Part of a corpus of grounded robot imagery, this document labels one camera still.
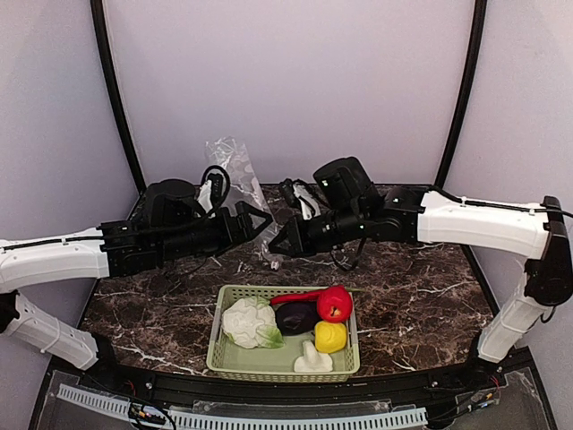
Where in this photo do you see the black front rail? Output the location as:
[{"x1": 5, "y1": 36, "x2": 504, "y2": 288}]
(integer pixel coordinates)
[{"x1": 80, "y1": 348, "x2": 531, "y2": 417}]

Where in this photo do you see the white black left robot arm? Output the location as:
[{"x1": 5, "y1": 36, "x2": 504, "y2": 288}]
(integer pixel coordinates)
[{"x1": 1, "y1": 174, "x2": 272, "y2": 371}]

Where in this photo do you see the green plastic basket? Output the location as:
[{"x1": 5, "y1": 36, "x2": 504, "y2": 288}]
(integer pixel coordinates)
[{"x1": 206, "y1": 285, "x2": 361, "y2": 383}]

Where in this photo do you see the black right frame post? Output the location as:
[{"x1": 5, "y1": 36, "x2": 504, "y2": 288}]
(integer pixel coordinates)
[{"x1": 433, "y1": 0, "x2": 488, "y2": 188}]

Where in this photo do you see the purple eggplant toy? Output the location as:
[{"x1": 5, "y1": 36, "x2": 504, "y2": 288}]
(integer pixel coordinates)
[{"x1": 275, "y1": 302, "x2": 321, "y2": 336}]

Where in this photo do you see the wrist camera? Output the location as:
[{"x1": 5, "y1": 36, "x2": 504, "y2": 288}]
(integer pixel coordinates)
[
  {"x1": 197, "y1": 165, "x2": 230, "y2": 217},
  {"x1": 278, "y1": 178, "x2": 329, "y2": 220}
]

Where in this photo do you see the white cauliflower toy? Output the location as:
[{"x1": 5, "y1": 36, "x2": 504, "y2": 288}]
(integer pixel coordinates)
[{"x1": 221, "y1": 297, "x2": 285, "y2": 349}]

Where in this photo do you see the black frame post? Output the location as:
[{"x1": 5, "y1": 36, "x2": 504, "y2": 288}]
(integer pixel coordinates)
[
  {"x1": 433, "y1": 0, "x2": 488, "y2": 188},
  {"x1": 90, "y1": 0, "x2": 147, "y2": 194}
]

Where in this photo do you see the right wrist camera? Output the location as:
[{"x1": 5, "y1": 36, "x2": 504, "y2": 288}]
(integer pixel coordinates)
[{"x1": 278, "y1": 178, "x2": 329, "y2": 220}]

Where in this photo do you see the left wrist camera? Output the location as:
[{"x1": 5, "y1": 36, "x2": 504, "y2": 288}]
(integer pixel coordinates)
[{"x1": 197, "y1": 165, "x2": 230, "y2": 217}]

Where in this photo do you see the clear zip top bag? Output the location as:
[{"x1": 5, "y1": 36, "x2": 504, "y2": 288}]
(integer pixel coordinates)
[{"x1": 205, "y1": 136, "x2": 283, "y2": 271}]

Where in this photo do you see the black left frame post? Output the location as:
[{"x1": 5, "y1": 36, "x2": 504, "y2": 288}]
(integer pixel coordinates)
[{"x1": 90, "y1": 0, "x2": 147, "y2": 194}]

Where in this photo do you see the red chili pepper toy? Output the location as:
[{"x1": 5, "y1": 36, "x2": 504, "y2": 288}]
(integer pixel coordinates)
[{"x1": 270, "y1": 286, "x2": 352, "y2": 305}]

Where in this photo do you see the white mushroom toy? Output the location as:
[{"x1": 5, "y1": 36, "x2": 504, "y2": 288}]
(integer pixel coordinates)
[{"x1": 294, "y1": 340, "x2": 333, "y2": 374}]

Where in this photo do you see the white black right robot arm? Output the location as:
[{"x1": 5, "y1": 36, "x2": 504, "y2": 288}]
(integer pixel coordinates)
[{"x1": 269, "y1": 157, "x2": 572, "y2": 363}]

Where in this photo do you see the white cable duct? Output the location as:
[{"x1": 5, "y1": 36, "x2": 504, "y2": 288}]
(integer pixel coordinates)
[{"x1": 56, "y1": 384, "x2": 429, "y2": 429}]

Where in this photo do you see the yellow bell pepper toy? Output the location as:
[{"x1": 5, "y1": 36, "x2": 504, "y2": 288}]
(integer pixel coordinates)
[{"x1": 314, "y1": 321, "x2": 347, "y2": 354}]

